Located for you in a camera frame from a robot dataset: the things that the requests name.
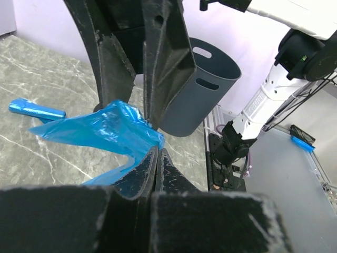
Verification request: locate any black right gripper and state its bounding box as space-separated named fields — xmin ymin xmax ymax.
xmin=64 ymin=0 xmax=196 ymax=130

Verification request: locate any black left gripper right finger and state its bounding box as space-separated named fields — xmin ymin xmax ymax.
xmin=150 ymin=150 xmax=292 ymax=252

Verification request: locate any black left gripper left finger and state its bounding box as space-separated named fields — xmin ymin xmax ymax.
xmin=1 ymin=147 xmax=158 ymax=252

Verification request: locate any blue detached trash bag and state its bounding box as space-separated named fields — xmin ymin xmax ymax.
xmin=30 ymin=100 xmax=165 ymax=186

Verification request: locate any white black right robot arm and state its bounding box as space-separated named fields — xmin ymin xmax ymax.
xmin=65 ymin=1 xmax=336 ymax=166

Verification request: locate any dark blue trash bin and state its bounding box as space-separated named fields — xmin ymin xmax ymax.
xmin=160 ymin=37 xmax=241 ymax=137

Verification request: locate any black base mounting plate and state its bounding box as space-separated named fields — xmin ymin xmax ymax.
xmin=206 ymin=133 xmax=246 ymax=192

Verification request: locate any blue tape black clip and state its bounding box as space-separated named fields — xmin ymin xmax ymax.
xmin=290 ymin=124 xmax=316 ymax=152

